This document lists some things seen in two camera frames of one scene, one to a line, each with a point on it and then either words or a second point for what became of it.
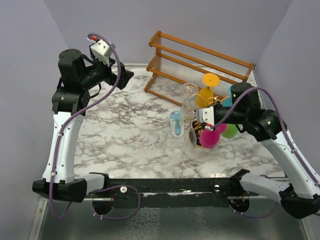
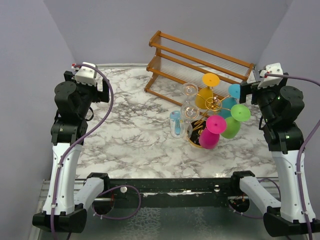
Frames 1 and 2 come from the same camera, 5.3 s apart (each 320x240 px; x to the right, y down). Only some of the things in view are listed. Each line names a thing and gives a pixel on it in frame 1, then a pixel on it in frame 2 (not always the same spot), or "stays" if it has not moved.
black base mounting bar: x=172 y=192 stays
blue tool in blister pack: x=177 y=125 stays
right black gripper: x=215 y=121 → x=247 y=88
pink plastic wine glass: x=210 y=139 stays
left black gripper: x=112 y=78 → x=99 y=95
